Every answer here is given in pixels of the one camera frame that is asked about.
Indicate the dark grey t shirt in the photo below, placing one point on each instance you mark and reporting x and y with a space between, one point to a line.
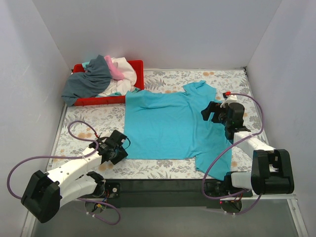
87 84

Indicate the pink t shirt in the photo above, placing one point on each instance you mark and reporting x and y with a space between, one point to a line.
115 73

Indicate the red plastic bin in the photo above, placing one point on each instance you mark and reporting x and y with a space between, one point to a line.
138 66

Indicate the aluminium frame rail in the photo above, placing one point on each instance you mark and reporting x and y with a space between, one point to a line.
266 216

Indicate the floral patterned table mat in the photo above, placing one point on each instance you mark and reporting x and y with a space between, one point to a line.
106 118

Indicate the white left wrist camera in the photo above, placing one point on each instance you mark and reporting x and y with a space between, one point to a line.
103 139

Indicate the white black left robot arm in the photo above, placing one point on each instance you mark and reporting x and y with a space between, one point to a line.
47 192

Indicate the white t shirt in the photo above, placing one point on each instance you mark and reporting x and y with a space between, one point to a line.
121 87

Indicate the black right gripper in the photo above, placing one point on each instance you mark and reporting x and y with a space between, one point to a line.
215 111

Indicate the turquoise t shirt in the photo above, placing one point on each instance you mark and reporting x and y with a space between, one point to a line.
170 125

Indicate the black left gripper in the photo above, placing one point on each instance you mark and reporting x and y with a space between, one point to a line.
118 147

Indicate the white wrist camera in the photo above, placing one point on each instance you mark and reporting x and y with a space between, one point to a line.
229 98
103 139

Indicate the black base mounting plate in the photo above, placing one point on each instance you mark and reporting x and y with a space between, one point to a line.
163 193

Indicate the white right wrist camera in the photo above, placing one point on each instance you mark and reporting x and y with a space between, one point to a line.
229 98

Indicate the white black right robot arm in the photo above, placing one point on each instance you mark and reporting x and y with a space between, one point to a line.
271 171

